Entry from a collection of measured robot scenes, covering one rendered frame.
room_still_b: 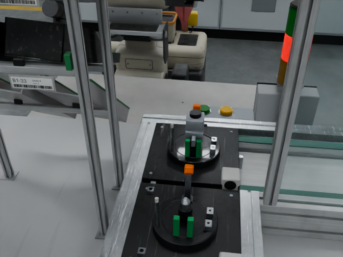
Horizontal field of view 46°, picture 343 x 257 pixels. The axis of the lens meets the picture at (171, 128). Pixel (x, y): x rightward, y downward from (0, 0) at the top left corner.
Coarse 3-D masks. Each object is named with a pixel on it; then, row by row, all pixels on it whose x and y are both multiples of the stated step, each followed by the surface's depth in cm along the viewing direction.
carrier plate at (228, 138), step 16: (160, 128) 117; (176, 128) 117; (208, 128) 117; (224, 128) 117; (160, 144) 111; (224, 144) 111; (160, 160) 105; (224, 160) 105; (144, 176) 100; (160, 176) 100; (176, 176) 100; (192, 176) 100; (208, 176) 100
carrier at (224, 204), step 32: (160, 192) 96; (192, 192) 96; (224, 192) 96; (160, 224) 85; (192, 224) 80; (224, 224) 88; (128, 256) 81; (160, 256) 81; (192, 256) 81; (224, 256) 79
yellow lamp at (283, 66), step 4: (280, 60) 78; (280, 64) 78; (284, 64) 76; (280, 68) 78; (284, 68) 77; (280, 72) 78; (284, 72) 77; (280, 76) 78; (284, 76) 77; (280, 80) 78
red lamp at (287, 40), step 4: (284, 36) 75; (288, 36) 73; (284, 40) 75; (288, 40) 73; (284, 44) 75; (288, 44) 74; (284, 48) 75; (288, 48) 74; (284, 52) 75; (288, 52) 74; (284, 56) 76; (284, 60) 76
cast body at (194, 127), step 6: (192, 114) 100; (198, 114) 100; (204, 114) 102; (186, 120) 100; (192, 120) 100; (198, 120) 100; (186, 126) 101; (192, 126) 100; (198, 126) 100; (186, 132) 101; (192, 132) 101; (198, 132) 101; (186, 138) 102; (192, 138) 100; (198, 138) 102; (192, 144) 100
